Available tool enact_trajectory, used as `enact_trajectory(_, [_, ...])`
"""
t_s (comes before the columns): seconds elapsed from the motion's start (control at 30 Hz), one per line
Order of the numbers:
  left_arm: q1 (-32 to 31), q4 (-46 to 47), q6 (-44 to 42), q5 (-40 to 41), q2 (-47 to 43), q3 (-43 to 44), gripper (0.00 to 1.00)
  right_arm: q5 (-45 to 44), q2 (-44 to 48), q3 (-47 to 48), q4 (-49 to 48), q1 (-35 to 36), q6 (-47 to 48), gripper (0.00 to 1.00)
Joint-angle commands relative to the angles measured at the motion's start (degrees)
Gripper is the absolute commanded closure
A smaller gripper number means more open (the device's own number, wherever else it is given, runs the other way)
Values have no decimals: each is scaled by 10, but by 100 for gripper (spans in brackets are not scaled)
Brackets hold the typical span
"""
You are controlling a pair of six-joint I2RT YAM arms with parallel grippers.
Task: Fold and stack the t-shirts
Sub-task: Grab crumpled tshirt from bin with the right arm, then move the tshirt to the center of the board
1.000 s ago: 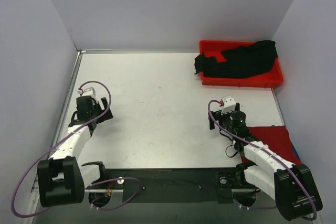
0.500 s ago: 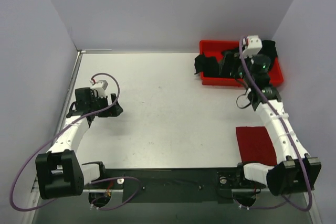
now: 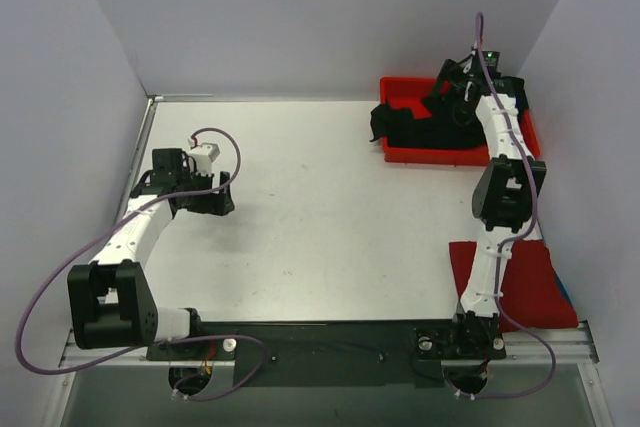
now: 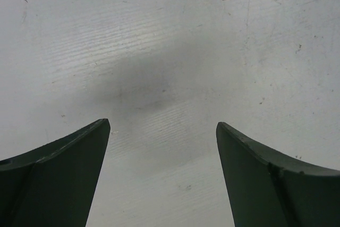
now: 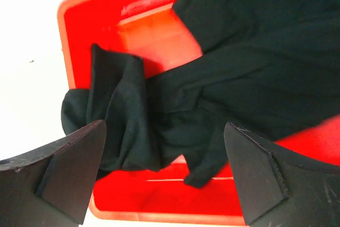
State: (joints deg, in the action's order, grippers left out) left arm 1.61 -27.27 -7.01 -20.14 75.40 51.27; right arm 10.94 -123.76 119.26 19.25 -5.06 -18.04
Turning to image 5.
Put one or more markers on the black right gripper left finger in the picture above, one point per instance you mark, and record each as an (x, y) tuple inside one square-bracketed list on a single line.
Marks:
[(52, 185)]

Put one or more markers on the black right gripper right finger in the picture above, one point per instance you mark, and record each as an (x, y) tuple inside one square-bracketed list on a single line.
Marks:
[(279, 187)]

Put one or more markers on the black t shirt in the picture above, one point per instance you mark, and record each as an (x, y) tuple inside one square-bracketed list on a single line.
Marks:
[(271, 66)]

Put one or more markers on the red plastic bin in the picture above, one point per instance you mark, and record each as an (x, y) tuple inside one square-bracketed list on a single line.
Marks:
[(152, 31)]

